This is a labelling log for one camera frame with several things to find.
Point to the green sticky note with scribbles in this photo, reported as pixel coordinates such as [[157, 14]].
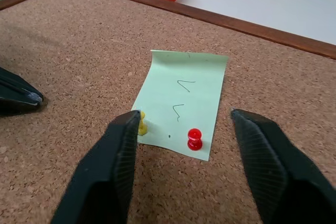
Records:
[[183, 98]]

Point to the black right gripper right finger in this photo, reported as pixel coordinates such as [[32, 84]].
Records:
[[273, 166]]

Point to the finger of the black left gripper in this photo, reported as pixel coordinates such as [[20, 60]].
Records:
[[15, 93]]

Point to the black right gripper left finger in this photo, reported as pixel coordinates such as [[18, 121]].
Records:
[[105, 171]]

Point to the red pushpin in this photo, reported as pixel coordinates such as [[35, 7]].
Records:
[[194, 140]]

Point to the yellow pushpin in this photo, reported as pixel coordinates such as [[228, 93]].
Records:
[[143, 129]]

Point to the cork board with wooden frame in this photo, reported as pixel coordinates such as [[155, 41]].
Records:
[[78, 58]]

